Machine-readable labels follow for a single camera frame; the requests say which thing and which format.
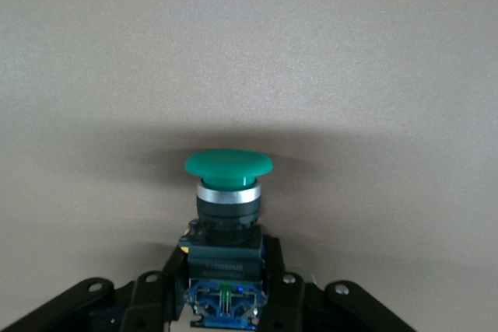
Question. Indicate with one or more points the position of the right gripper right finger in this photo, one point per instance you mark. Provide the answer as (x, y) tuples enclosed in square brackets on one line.
[(292, 305)]

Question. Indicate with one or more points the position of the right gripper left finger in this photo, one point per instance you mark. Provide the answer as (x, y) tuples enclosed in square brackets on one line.
[(144, 301)]

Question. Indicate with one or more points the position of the green mushroom push button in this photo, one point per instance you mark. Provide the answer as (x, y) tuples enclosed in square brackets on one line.
[(229, 231)]

